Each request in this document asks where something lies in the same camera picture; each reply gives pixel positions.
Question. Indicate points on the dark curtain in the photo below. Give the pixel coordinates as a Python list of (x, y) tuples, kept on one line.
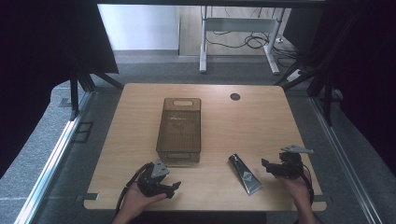
[(367, 62), (37, 62)]

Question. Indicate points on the black metal stand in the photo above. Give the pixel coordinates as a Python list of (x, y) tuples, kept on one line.
[(327, 93), (74, 93)]

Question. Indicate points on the dark round table grommet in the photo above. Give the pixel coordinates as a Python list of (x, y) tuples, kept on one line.
[(235, 96)]

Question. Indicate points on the brown translucent plastic bin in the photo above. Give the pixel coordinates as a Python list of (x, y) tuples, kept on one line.
[(180, 130)]

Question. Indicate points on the black squeeze tube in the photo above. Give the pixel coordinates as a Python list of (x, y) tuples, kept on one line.
[(245, 175)]

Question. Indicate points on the person's right hand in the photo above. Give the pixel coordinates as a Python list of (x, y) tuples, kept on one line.
[(294, 186)]

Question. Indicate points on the aluminium floor rail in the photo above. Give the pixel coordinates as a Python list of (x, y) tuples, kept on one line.
[(345, 161), (49, 165)]

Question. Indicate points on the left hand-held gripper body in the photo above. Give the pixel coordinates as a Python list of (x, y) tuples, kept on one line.
[(148, 182)]

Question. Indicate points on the white power strip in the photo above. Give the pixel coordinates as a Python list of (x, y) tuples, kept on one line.
[(294, 75)]

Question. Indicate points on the white metal desk frame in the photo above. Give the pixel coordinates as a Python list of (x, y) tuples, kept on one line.
[(239, 24)]

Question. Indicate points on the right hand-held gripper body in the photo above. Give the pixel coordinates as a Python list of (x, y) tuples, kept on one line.
[(291, 166)]

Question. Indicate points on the person's left hand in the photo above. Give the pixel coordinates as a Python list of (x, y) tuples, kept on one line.
[(134, 200)]

